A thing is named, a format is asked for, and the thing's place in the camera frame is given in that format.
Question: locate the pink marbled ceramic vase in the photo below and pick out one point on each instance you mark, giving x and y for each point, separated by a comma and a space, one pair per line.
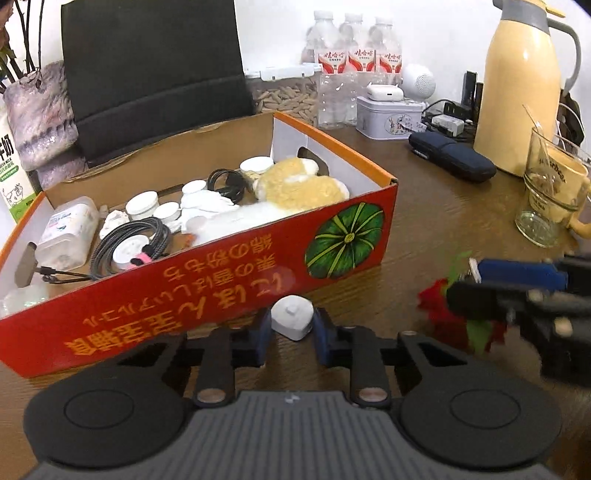
41, 118

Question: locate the clear glass measuring cup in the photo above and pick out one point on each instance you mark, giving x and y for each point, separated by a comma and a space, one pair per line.
557, 190

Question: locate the water bottle middle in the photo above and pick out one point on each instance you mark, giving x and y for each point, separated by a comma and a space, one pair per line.
360, 54

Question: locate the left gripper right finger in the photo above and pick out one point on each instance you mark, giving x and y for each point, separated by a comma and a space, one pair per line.
358, 350

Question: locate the clear container of pellets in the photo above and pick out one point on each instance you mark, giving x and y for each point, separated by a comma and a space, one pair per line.
293, 91

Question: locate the green white milk carton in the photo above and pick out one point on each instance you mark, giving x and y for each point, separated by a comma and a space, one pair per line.
17, 191

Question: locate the water bottle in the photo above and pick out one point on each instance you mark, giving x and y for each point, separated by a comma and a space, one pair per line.
324, 46
388, 49
360, 54

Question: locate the cream yellow thermos jug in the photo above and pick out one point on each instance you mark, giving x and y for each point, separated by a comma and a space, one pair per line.
522, 82

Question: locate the white earbuds case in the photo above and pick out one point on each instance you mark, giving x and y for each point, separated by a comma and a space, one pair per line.
385, 93

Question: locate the yellow ceramic mug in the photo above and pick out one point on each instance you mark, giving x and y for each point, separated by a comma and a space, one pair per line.
581, 216

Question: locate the water bottle right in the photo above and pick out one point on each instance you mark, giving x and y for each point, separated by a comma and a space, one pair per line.
388, 49

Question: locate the white round speaker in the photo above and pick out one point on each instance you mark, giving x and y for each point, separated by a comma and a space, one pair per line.
418, 81

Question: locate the white metal tin box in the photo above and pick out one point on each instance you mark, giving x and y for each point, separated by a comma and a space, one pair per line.
389, 120

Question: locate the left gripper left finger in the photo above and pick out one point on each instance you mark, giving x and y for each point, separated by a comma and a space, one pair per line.
218, 355

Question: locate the black paper shopping bag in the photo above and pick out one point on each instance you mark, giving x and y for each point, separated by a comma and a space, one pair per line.
140, 71

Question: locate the red orange cardboard box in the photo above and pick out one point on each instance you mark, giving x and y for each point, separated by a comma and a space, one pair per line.
220, 280

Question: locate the white heart shaped charger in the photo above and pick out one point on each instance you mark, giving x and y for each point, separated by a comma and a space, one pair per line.
291, 316

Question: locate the black charger with cables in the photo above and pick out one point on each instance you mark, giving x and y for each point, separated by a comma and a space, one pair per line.
457, 119

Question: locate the yellow white plush toy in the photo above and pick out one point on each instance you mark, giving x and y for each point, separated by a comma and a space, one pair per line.
296, 185

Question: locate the clear plastic wipes container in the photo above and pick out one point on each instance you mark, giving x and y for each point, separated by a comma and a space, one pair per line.
68, 235

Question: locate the dark blue glasses case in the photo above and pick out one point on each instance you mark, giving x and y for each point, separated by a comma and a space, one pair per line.
457, 159

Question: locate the translucent plastic bag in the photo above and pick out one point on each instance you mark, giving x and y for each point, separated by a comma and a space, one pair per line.
23, 298

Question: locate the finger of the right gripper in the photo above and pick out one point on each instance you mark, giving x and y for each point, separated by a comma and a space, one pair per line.
512, 304
517, 274

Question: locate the water bottle left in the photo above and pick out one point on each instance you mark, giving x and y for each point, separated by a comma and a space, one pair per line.
324, 46

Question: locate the white round jar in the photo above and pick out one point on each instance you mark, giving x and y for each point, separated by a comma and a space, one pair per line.
142, 205

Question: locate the red artificial rose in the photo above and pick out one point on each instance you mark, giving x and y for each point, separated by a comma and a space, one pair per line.
470, 336

